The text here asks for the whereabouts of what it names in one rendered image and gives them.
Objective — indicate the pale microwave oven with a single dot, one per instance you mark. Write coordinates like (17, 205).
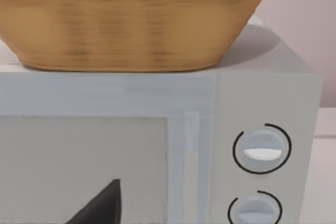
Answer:
(262, 98)

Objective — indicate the pale microwave knob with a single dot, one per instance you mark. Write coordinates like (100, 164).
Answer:
(254, 209)
(262, 148)

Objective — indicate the woven wicker basket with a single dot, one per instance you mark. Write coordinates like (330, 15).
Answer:
(126, 22)

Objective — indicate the microwave oven door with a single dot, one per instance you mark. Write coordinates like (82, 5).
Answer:
(105, 98)

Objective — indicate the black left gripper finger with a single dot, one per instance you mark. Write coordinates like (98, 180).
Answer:
(105, 205)

